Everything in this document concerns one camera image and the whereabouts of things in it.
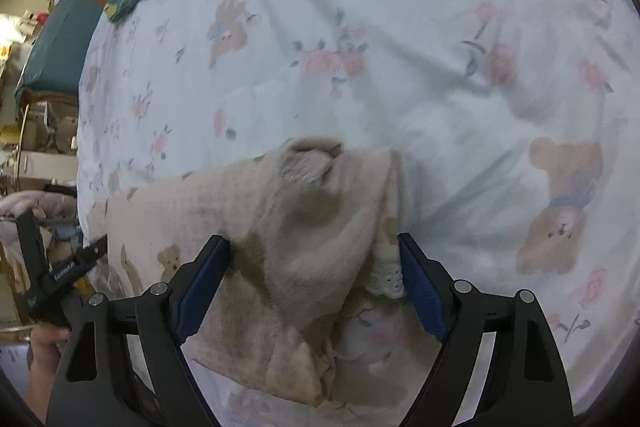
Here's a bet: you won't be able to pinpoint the left hand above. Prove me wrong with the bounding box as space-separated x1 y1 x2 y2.
26 325 70 424

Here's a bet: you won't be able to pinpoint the pink clothes pile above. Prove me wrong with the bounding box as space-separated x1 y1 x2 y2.
0 191 77 220

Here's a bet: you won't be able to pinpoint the white floral bed sheet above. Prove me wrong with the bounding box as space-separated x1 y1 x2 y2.
78 0 639 426

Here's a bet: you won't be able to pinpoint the cluttered storage shelf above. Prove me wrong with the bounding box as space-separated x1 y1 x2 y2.
1 0 78 192

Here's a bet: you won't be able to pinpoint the pink bear print pants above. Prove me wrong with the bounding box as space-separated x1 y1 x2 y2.
88 136 405 407

